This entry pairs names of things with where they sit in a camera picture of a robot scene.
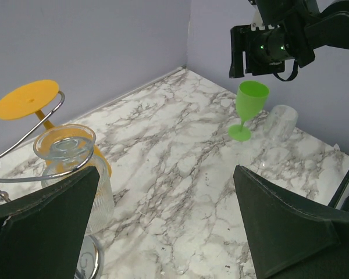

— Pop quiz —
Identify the green plastic wine glass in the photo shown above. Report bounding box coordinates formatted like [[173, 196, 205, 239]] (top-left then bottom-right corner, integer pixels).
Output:
[[228, 81, 270, 142]]

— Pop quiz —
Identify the orange plastic wine glass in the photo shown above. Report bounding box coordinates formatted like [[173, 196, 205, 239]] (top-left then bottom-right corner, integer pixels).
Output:
[[0, 80, 112, 176]]

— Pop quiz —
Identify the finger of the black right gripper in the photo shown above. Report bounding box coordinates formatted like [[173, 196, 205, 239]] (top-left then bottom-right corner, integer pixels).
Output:
[[229, 25, 247, 78]]

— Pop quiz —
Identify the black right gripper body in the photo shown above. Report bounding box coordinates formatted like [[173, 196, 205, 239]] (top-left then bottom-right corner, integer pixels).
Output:
[[245, 25, 285, 76]]

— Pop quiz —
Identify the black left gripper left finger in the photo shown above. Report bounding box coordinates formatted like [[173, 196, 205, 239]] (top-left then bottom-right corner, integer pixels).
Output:
[[0, 166, 99, 278]]

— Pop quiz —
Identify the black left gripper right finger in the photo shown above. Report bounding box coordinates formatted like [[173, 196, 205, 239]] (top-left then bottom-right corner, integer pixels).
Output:
[[233, 165, 349, 278]]

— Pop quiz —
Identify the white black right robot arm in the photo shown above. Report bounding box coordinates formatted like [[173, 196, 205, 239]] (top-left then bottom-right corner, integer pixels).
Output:
[[229, 1, 349, 81]]

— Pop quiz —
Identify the clear wine glass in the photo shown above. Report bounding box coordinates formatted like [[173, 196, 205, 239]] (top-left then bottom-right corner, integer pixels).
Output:
[[33, 124, 116, 235], [259, 105, 298, 169]]

